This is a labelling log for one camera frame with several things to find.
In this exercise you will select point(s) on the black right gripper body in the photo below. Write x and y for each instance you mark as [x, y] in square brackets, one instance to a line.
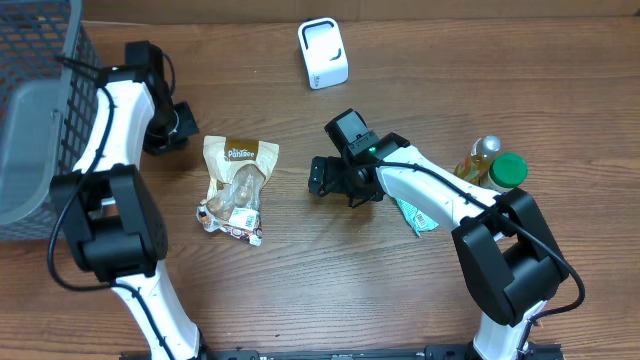
[342, 179]

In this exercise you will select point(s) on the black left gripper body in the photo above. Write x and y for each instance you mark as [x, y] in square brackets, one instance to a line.
[181, 123]

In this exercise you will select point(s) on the mint green wipes pack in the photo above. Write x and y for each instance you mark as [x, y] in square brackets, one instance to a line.
[416, 219]

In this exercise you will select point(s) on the brown patterned snack bag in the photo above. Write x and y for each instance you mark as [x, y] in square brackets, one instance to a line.
[238, 171]

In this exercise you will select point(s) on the clear plastic bottle grey cap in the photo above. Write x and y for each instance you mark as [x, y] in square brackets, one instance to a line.
[477, 162]

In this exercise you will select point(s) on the green lid jar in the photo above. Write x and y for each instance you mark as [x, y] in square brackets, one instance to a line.
[507, 171]

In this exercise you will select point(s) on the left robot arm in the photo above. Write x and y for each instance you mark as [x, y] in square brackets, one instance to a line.
[109, 233]

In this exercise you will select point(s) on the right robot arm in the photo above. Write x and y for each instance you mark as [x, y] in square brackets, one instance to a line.
[511, 262]

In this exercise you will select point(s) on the white barcode scanner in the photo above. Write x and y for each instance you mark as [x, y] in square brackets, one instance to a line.
[323, 53]

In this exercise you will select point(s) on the dark grey plastic basket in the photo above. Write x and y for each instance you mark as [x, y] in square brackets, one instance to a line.
[47, 110]

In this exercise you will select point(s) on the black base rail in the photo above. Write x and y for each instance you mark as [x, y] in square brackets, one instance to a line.
[340, 355]

